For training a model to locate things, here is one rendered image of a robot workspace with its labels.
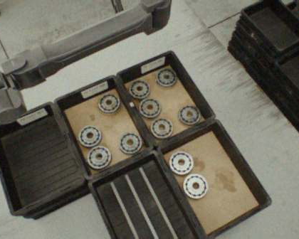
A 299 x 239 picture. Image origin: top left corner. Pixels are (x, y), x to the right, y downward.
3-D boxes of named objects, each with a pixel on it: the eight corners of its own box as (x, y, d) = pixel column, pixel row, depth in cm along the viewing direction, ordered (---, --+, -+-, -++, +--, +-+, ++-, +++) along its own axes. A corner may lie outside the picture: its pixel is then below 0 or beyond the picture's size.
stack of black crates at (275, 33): (223, 50, 232) (239, 9, 190) (252, 36, 238) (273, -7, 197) (255, 87, 218) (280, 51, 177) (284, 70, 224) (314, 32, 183)
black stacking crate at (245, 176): (155, 156, 127) (155, 149, 116) (211, 128, 132) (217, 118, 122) (201, 242, 113) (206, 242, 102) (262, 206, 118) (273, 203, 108)
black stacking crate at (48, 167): (-2, 138, 130) (-14, 129, 119) (59, 112, 135) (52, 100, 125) (24, 220, 116) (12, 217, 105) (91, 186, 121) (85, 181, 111)
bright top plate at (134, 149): (114, 138, 125) (114, 138, 125) (135, 128, 127) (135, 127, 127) (124, 158, 122) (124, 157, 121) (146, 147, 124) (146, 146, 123)
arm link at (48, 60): (159, 16, 84) (160, -15, 74) (169, 28, 82) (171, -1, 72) (18, 79, 74) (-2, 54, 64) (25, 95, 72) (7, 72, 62)
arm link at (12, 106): (35, 73, 74) (22, 52, 66) (52, 107, 70) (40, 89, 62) (-9, 93, 72) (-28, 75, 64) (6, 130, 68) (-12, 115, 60)
